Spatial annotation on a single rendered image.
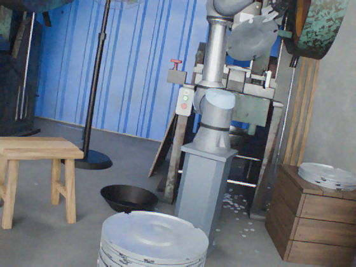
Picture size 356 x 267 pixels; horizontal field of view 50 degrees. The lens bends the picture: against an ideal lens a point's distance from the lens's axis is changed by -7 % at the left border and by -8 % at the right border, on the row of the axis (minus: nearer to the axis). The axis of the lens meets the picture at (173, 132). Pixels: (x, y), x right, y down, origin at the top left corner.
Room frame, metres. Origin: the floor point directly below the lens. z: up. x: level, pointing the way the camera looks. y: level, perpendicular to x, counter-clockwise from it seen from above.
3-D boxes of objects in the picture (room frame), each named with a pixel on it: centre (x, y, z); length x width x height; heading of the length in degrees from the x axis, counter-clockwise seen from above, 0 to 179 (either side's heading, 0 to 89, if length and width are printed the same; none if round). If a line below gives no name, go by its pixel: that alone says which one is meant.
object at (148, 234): (1.00, 0.00, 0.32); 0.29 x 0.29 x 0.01
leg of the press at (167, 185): (2.54, -0.04, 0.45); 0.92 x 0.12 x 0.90; 175
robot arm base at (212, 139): (1.58, -0.16, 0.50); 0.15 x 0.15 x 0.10
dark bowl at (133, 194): (1.92, 0.16, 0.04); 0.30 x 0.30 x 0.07
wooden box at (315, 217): (1.78, -0.76, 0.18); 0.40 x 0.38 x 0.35; 2
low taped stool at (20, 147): (1.61, 0.56, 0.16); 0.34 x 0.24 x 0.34; 129
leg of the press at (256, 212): (2.49, -0.58, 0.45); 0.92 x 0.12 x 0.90; 175
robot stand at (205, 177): (1.58, -0.16, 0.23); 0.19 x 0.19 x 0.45; 68
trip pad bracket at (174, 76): (2.17, 0.03, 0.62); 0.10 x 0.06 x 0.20; 85
